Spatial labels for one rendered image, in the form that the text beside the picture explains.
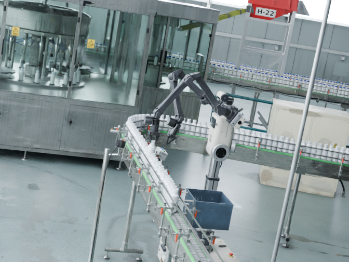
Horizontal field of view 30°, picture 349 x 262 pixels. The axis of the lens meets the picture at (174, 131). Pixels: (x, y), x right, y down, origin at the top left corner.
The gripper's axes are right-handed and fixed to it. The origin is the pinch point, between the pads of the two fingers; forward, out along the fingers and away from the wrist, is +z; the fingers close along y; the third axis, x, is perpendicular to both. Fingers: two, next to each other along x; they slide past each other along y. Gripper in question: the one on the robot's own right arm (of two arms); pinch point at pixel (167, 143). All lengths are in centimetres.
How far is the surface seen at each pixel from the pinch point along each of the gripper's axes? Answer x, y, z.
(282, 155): 150, -93, -32
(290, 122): 240, -300, -65
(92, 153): 12, -302, 99
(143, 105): 90, -491, 29
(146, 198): -13, 61, 39
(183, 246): -17, 181, 28
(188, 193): 18, 59, 21
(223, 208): 40, 81, 15
